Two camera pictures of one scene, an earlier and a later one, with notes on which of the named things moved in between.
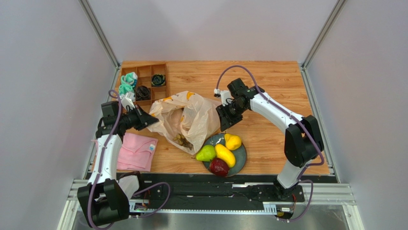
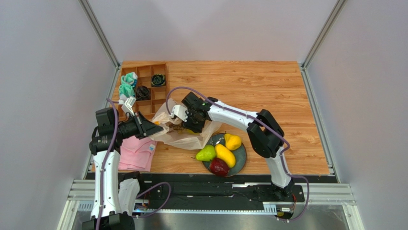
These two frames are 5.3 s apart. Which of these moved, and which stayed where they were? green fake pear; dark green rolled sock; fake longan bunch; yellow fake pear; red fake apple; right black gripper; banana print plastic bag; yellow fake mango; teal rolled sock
Moved: fake longan bunch; banana print plastic bag; right black gripper
Stayed: teal rolled sock; yellow fake mango; dark green rolled sock; red fake apple; yellow fake pear; green fake pear
